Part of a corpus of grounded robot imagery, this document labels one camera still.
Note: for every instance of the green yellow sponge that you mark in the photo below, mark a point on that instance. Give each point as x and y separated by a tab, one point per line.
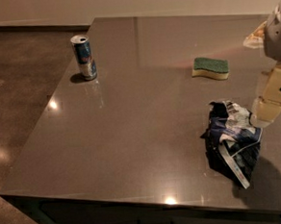
210	68

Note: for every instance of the crumpled blue white chip bag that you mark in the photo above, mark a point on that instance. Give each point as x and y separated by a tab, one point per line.
232	142

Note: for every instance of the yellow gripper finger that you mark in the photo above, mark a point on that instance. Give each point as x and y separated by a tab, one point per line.
256	39
267	106

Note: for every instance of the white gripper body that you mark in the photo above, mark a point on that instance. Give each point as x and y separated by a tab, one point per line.
278	38

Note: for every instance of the blue silver redbull can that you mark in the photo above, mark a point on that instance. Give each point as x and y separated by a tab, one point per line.
85	61

